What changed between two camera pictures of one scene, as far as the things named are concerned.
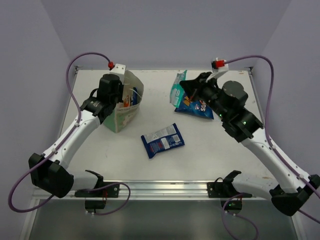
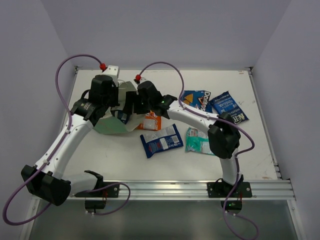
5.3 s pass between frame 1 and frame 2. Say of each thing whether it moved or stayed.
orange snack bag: moved
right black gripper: moved
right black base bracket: stayed
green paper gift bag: moved
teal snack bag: moved
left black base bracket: stayed
